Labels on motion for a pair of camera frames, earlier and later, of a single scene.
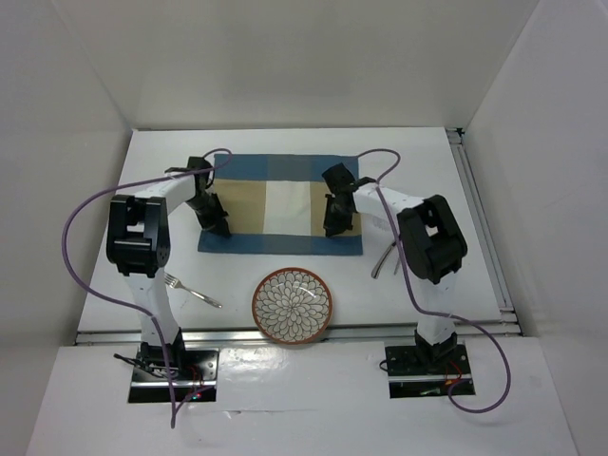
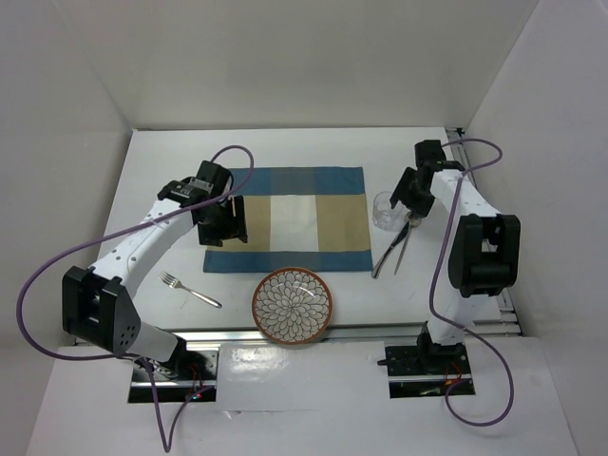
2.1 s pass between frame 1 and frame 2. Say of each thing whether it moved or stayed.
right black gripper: moved
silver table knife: stayed
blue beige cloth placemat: moved
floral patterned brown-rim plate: stayed
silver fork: stayed
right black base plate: stayed
